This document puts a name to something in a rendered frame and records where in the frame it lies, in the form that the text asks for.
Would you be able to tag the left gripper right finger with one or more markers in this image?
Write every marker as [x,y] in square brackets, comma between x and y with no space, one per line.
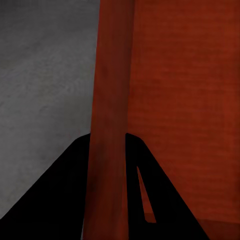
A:
[174,219]

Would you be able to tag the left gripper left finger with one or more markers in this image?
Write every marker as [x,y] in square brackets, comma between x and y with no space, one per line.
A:
[54,207]

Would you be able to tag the storage box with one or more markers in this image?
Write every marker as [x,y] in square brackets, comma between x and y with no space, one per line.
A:
[168,72]

